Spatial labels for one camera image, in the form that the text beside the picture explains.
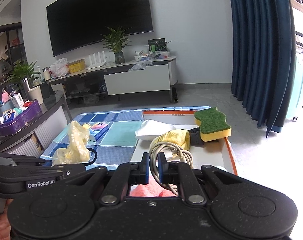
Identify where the beige cable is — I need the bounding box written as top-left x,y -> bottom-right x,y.
149,141 -> 195,197

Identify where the pink fluffy hat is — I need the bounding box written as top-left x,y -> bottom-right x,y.
130,184 -> 176,197

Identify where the black hair tie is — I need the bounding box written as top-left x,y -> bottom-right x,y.
84,147 -> 99,166

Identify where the yellow striped towel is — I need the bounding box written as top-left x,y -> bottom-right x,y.
150,129 -> 190,150

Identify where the dark navy cloth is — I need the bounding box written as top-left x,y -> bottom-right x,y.
186,127 -> 205,146

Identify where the white face mask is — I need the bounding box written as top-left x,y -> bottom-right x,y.
135,120 -> 176,141

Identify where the colourful tissue pack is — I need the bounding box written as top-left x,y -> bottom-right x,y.
89,122 -> 109,141

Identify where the yellow green sponge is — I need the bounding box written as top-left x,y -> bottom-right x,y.
194,107 -> 232,142

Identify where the person left hand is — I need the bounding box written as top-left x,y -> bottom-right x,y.
0,199 -> 13,240

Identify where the black round side table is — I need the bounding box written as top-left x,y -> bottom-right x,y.
0,90 -> 72,152

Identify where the blue checkered tablecloth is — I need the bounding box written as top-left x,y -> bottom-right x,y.
39,105 -> 212,172

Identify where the white orange cardboard box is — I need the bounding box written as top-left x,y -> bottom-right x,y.
131,110 -> 237,174

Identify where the purple tray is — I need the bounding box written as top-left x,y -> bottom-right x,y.
0,100 -> 42,137

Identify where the white paper cup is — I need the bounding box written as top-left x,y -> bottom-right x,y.
27,85 -> 43,105

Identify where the white tv cabinet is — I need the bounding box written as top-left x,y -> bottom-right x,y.
47,56 -> 178,103

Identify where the white plastic bag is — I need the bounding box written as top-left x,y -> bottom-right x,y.
50,58 -> 69,78

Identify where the yellow box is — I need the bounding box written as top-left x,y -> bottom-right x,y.
68,59 -> 86,74

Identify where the white router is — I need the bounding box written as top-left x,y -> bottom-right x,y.
87,51 -> 107,69

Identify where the black green box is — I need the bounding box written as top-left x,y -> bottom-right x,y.
148,38 -> 167,53

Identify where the potted green plant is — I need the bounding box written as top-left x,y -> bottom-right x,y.
102,27 -> 130,64

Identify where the dark blue curtain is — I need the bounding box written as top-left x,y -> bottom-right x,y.
230,0 -> 296,134

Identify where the light blue suitcase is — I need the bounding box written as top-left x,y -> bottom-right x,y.
286,51 -> 303,122

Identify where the black television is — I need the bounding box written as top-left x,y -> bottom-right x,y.
46,0 -> 153,56

